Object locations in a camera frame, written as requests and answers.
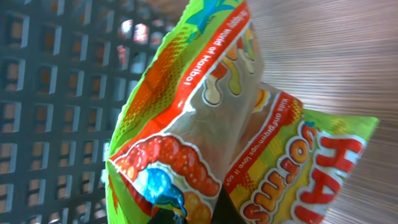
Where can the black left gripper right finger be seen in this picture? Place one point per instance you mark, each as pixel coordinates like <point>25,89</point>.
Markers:
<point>225,211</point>

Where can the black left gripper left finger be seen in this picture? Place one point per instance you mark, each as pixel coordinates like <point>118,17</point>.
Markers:
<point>164,216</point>

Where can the green Haribo gummy bag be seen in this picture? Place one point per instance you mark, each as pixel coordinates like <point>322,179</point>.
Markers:
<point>200,119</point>

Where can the grey plastic shopping basket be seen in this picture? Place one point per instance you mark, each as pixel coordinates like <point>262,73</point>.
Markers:
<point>67,67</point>

